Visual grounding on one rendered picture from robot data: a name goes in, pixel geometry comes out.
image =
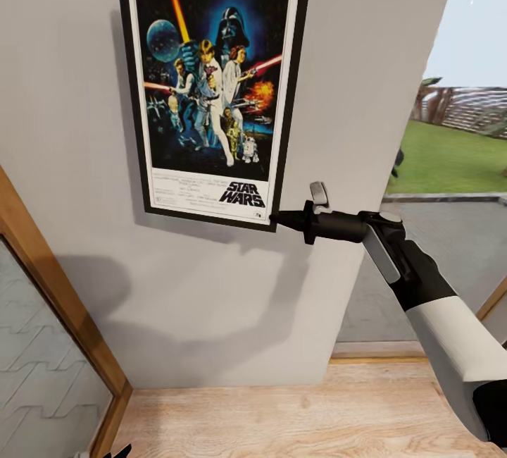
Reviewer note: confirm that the poster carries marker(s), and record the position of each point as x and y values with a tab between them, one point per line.
212	84

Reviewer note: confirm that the door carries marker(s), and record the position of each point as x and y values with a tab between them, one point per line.
61	389

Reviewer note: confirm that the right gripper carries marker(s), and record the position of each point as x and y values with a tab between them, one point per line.
327	225

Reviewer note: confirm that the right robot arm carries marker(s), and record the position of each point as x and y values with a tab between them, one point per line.
469	363

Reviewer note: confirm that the fixed window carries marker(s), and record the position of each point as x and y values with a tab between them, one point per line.
448	185

